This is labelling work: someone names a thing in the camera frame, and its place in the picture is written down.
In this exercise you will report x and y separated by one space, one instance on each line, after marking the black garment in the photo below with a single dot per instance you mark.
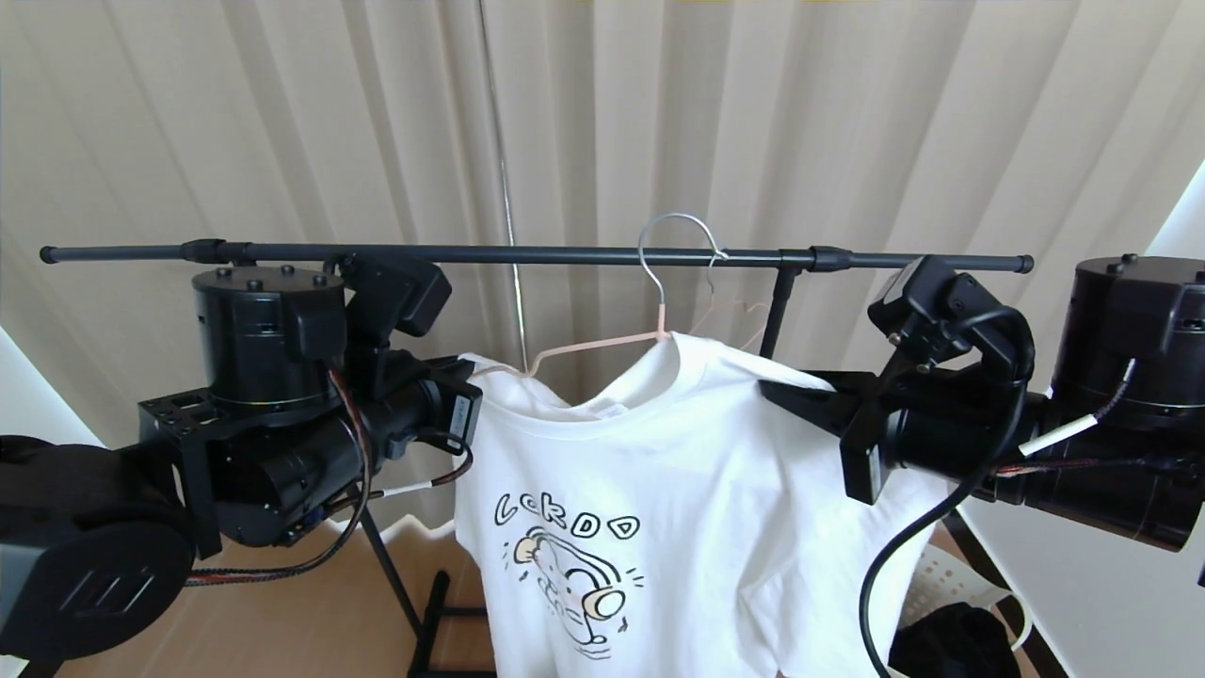
960 645

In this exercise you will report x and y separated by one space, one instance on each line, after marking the white laundry basket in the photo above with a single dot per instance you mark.
951 579

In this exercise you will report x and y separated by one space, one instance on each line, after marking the pink clothes hanger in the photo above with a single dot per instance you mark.
663 315
714 287

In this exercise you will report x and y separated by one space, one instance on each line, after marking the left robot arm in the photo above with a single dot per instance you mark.
264 339

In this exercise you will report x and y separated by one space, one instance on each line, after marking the black clothes rack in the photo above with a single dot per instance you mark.
565 254

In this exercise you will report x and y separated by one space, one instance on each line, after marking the beige curtain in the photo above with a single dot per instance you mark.
282 113

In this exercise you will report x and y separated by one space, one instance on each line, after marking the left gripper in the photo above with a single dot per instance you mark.
311 471

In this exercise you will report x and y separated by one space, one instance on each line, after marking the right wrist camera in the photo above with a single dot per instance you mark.
932 301

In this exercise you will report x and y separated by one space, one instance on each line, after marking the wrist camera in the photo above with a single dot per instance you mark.
932 301
400 292

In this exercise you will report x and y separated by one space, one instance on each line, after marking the white printed t-shirt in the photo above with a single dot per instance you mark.
715 452

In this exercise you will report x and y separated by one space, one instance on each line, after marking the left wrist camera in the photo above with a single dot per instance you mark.
400 292

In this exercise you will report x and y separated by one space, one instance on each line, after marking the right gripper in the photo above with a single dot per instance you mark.
1083 490

